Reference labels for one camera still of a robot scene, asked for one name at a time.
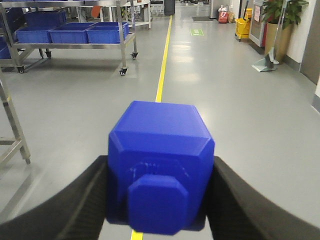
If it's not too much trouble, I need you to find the blue plastic bottle part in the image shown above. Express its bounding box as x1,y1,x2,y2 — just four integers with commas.
106,100,215,236

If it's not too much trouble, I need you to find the red white bag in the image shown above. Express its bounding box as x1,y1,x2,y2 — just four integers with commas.
218,5,229,24

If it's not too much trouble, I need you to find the potted plant gold planter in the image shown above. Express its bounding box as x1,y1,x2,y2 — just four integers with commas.
262,0,309,64

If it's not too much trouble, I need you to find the blue plastic bin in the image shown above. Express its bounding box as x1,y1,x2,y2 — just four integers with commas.
85,22,121,44
16,26,55,44
49,22,92,44

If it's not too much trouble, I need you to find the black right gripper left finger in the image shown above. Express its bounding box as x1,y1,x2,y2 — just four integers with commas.
0,155,108,240

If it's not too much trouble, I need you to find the steel rack corner frame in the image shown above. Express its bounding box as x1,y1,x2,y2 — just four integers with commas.
0,67,32,173

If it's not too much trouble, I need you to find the stainless steel shelf rack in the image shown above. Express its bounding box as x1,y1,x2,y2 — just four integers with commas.
0,0,136,76

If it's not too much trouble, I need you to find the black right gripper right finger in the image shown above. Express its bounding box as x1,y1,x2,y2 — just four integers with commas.
207,156,320,240

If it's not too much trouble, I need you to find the yellow mop bucket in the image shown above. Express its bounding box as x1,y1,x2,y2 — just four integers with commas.
234,8,253,42

